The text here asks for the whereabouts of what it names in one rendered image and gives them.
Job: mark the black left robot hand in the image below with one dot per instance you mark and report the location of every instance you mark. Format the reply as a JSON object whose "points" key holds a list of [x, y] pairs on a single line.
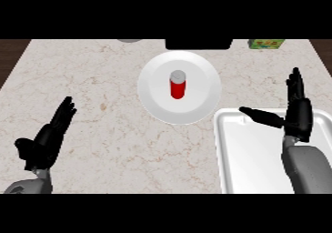
{"points": [[46, 142]]}

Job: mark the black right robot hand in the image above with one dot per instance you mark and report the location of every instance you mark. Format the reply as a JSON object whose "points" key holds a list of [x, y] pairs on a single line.
{"points": [[298, 115]]}

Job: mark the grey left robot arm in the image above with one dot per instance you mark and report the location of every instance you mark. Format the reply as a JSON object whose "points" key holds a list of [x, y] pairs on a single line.
{"points": [[31, 183]]}

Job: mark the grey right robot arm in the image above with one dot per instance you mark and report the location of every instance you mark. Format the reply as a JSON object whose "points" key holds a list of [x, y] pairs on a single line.
{"points": [[308, 167]]}

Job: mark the white rectangular tray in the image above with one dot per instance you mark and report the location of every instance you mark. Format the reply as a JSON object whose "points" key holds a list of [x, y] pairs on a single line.
{"points": [[251, 151]]}

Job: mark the white round plate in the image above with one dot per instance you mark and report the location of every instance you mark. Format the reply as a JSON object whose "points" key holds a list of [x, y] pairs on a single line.
{"points": [[179, 87]]}

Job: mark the red can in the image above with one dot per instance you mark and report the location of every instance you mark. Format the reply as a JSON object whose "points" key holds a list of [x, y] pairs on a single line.
{"points": [[177, 85]]}

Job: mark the green box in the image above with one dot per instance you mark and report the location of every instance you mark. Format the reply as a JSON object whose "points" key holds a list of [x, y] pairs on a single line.
{"points": [[266, 44]]}

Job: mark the black appliance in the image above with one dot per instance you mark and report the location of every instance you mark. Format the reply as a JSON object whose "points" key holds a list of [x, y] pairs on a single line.
{"points": [[198, 44]]}

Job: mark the grey round object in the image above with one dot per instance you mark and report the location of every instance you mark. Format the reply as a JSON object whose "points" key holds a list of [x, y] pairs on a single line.
{"points": [[128, 40]]}

